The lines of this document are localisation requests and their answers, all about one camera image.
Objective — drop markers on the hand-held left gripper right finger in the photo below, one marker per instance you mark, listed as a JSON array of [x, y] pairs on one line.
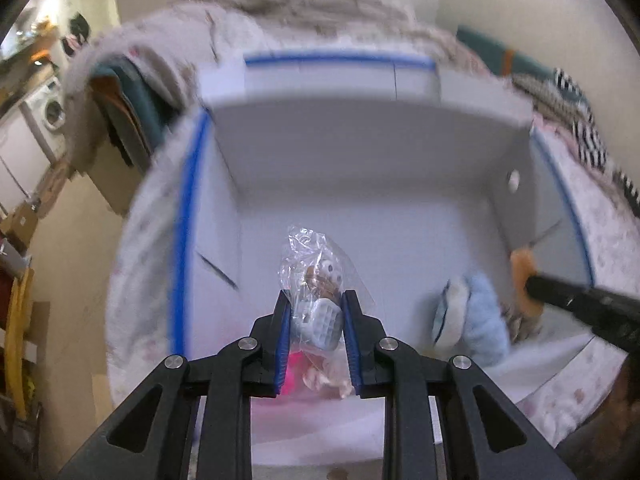
[[352, 345]]

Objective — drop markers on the beige textured blanket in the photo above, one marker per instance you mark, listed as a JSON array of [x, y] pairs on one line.
[[280, 10]]

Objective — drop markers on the light blue plush toy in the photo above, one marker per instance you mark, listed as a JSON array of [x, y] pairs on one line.
[[482, 320]]

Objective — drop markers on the white plush with blue stitching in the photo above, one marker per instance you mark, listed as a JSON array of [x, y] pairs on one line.
[[450, 310]]

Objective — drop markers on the black and white striped cloth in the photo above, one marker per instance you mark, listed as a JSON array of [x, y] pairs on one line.
[[580, 115]]

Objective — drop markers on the brown patterned soft item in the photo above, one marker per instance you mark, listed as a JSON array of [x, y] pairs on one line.
[[522, 325]]

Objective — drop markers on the white box with blue tape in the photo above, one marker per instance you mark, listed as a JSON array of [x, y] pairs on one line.
[[360, 180]]

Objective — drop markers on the white washing machine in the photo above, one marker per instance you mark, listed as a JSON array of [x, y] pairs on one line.
[[47, 110]]

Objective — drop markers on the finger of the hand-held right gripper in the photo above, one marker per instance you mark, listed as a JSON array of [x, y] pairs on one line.
[[560, 292]]

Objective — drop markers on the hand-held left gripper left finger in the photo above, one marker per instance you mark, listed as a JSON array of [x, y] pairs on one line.
[[282, 345]]

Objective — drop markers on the pink fluffy item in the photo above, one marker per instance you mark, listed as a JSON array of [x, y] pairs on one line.
[[292, 375]]

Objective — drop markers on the teal headboard cushion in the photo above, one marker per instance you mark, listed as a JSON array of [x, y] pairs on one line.
[[495, 52]]

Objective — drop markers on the floral bed quilt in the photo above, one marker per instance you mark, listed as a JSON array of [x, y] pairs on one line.
[[145, 240]]

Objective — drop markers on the orange soft item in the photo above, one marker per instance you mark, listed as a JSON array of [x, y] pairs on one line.
[[524, 280]]

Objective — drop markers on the teal folded cloth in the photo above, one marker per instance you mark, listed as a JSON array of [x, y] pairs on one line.
[[135, 105]]

